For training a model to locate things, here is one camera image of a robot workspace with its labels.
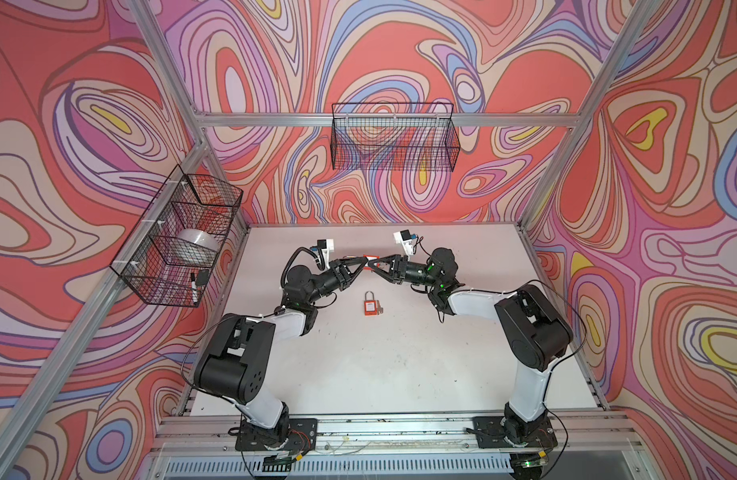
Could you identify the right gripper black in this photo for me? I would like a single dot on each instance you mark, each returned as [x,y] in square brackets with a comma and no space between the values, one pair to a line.
[397,267]

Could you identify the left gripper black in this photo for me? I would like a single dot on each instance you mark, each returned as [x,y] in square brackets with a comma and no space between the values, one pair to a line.
[340,275]

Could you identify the red padlock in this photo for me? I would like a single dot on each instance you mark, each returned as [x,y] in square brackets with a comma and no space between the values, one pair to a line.
[372,306]
[369,260]

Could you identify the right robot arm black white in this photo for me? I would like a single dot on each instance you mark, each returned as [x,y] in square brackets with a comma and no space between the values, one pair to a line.
[536,333]

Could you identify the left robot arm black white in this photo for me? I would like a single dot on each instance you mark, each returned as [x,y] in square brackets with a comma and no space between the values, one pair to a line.
[234,363]

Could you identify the black marker in basket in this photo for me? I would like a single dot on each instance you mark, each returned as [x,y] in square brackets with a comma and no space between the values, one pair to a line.
[194,290]

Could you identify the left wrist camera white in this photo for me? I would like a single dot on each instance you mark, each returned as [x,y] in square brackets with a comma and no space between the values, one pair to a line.
[323,249]

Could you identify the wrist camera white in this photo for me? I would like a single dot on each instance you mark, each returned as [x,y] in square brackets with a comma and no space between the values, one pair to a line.
[323,249]
[407,241]

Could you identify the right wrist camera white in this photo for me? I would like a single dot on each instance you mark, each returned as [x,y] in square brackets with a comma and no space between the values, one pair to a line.
[407,241]

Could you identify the black wire basket back wall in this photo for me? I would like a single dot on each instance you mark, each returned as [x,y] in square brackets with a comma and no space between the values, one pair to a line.
[399,136]

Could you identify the black wire basket wall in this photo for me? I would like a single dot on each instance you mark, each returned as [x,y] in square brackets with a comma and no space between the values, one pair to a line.
[183,230]
[399,136]

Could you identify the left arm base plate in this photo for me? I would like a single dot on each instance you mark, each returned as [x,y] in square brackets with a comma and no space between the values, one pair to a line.
[294,435]

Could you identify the black wire basket left wall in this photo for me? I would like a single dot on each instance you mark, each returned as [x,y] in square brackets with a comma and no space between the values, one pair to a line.
[183,230]

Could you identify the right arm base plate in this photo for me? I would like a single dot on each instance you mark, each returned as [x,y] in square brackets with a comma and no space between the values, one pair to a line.
[499,432]

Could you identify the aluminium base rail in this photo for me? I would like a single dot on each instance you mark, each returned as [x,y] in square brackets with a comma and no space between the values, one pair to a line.
[571,445]

